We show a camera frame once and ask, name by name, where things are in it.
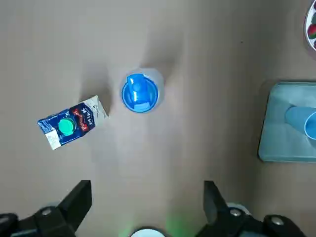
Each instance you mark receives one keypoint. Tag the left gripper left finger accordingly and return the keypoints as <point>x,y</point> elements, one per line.
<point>66,212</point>

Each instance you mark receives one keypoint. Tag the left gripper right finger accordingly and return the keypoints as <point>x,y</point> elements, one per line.
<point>222,217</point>

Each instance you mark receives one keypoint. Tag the blue white milk carton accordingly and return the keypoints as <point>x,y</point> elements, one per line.
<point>81,118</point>

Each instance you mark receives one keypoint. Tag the grey rectangular tray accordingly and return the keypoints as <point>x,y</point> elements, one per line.
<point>276,138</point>

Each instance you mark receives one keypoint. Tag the blue plastic cup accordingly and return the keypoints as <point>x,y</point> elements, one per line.
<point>296,118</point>

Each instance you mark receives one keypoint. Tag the white plate with strawberries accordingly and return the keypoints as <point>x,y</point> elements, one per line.
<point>307,37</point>

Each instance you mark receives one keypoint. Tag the clear bottle blue cap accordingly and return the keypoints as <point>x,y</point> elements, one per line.
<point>138,93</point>

